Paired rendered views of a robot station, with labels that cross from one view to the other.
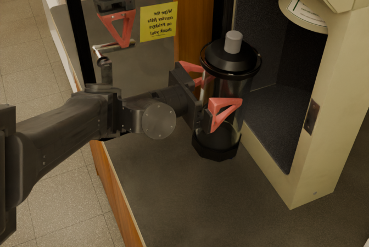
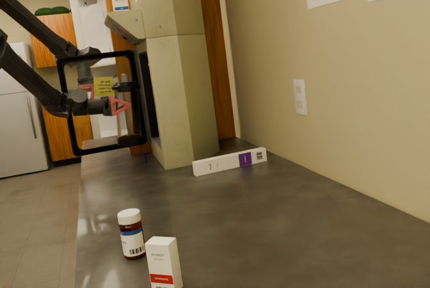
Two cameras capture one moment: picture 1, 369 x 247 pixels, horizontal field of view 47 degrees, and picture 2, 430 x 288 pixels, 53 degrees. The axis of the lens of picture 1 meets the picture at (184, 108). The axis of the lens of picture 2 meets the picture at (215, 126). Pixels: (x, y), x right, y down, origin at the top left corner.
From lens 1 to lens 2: 1.24 m
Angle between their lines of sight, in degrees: 35
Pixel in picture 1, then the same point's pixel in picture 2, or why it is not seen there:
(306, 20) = not seen: hidden behind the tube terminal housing
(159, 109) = (80, 91)
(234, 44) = (123, 77)
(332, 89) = (155, 79)
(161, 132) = (80, 99)
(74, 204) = not seen: outside the picture
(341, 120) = (171, 101)
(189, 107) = (102, 104)
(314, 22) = not seen: hidden behind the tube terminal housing
